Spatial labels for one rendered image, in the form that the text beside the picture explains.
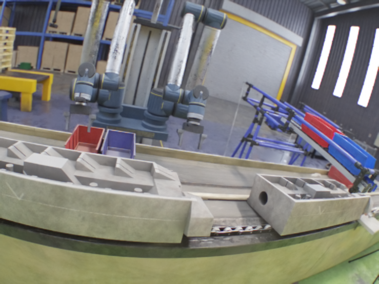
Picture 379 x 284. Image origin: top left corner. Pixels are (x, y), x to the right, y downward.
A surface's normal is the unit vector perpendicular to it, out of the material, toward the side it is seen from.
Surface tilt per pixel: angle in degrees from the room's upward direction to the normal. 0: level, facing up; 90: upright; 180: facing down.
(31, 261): 90
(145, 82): 90
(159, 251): 90
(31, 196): 80
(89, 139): 88
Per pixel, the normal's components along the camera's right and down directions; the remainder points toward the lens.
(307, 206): 0.27, 0.25
